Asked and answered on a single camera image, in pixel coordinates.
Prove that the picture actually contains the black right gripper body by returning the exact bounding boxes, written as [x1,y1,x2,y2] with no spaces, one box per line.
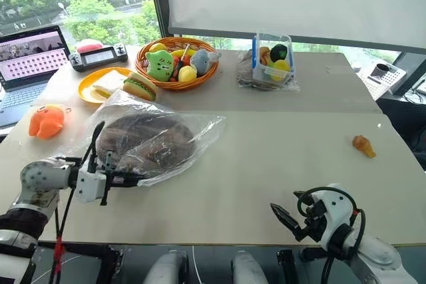
[294,199,327,243]

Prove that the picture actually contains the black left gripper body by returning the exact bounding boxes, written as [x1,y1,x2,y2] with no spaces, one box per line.
[100,149,116,207]

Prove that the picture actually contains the clear plastic bag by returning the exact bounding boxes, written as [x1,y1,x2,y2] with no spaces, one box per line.
[67,88,228,188]
[236,49,301,92]

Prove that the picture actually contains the grey rounded robot leg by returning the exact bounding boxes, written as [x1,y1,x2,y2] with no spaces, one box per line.
[144,249,190,284]
[231,249,270,284]

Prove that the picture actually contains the croissant toy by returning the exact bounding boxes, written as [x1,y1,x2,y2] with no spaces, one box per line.
[352,134,378,160]

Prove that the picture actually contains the orange plush toy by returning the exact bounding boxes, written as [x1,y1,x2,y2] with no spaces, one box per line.
[27,104,73,140]

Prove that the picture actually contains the hamburger toy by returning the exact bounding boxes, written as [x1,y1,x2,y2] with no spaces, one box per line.
[122,71,160,102]

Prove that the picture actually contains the yellow plate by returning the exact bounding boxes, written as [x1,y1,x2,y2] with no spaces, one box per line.
[77,67,134,104]

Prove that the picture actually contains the white toast toy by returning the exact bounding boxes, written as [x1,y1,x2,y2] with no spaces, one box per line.
[92,70,128,100]

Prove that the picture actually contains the green cat plush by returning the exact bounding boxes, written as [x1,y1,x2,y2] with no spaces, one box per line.
[146,49,176,82]

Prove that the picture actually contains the red toy vegetable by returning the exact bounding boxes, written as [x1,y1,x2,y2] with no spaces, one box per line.
[170,55,191,82]

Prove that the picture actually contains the orange woven basket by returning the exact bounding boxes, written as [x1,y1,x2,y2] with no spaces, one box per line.
[134,37,221,92]

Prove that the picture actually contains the yellow round fruit toy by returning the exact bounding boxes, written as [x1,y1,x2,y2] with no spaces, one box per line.
[177,65,198,83]

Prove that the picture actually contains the black remote controller with screen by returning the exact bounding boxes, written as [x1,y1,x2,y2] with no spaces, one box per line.
[68,44,130,73]

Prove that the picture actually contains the black chair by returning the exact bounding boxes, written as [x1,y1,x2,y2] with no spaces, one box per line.
[377,95,426,162]

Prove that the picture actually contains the red and white plush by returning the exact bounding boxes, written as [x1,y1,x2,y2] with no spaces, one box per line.
[75,39,105,54]

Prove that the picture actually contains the yellow banana toy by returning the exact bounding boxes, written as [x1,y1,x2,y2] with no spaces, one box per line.
[170,49,198,59]

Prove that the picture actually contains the white desk phone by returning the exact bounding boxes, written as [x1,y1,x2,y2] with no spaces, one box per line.
[355,62,408,101]

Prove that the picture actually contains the grey shark plush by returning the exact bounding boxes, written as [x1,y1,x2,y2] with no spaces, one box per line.
[189,49,222,78]

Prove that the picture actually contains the clear box with blue latches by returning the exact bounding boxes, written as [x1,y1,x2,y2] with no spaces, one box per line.
[251,29,298,83]

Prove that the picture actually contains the green and black toy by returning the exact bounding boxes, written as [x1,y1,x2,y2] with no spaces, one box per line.
[270,43,289,63]

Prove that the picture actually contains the open laptop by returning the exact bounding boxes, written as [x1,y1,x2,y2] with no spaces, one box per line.
[0,25,73,128]

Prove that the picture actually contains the brown bread toy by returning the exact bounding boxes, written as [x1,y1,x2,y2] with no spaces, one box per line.
[259,46,272,66]

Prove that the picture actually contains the black cup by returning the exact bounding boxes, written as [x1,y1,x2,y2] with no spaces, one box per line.
[369,63,391,80]

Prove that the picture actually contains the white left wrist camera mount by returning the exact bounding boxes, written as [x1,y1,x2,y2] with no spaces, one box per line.
[75,165,108,204]

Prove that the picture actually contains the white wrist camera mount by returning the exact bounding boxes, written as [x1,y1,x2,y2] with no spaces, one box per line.
[75,165,108,204]
[311,183,359,252]

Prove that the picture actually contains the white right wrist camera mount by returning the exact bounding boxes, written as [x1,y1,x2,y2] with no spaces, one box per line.
[311,183,359,252]

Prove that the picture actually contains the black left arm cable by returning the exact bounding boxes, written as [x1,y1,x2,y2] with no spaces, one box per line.
[49,120,106,284]

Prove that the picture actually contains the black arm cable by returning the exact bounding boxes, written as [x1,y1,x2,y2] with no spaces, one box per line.
[49,120,106,284]
[296,186,367,284]

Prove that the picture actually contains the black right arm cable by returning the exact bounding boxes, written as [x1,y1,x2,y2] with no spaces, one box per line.
[296,186,367,284]

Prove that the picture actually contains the red cable tie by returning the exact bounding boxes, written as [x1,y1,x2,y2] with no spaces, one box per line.
[54,235,66,275]

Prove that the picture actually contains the thin white cable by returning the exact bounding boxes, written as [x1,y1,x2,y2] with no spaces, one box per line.
[192,245,202,284]

